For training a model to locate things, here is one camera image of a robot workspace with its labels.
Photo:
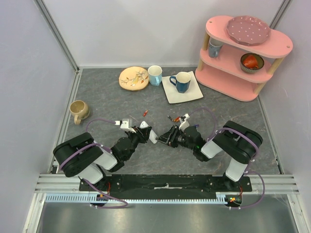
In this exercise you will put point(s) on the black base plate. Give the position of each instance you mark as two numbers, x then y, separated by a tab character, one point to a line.
211	183

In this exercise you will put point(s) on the light blue mug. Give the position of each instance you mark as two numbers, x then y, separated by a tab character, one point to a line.
155	75

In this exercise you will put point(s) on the beige floral plate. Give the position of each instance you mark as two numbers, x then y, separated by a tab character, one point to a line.
134	78

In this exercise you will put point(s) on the blue grey mug on shelf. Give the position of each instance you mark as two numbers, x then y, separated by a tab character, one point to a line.
214	47

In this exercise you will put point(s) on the red cup in bowl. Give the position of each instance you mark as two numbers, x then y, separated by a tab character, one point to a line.
250	62

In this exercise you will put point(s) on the dark patterned bowl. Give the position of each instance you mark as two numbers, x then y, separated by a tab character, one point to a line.
259	59

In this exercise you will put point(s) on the pink three-tier shelf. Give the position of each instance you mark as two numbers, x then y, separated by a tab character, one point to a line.
240	55

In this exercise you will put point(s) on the slotted cable duct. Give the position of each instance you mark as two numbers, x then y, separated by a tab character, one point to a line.
95	198

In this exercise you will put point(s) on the beige mug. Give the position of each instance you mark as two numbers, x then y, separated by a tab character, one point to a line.
79	110

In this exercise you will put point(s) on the dark blue mug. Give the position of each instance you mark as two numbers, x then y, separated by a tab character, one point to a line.
181	81

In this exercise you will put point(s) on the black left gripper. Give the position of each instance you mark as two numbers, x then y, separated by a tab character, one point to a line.
143	134

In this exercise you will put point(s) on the purple dotted plate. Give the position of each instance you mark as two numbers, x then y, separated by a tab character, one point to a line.
248	31

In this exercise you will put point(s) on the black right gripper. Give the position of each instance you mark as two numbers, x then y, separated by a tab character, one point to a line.
172	135

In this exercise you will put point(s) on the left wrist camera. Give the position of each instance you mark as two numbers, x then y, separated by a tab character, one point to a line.
126	125

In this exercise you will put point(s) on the white square plate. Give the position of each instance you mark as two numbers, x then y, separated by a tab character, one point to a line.
193	93

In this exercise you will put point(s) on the aluminium frame rail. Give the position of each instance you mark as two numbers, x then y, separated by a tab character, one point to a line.
57	34

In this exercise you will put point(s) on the white remote control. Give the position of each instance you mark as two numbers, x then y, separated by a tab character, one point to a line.
150	134

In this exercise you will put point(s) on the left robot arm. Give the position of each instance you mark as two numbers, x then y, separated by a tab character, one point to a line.
82	156

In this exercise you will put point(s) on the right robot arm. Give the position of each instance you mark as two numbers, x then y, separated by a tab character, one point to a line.
239	142

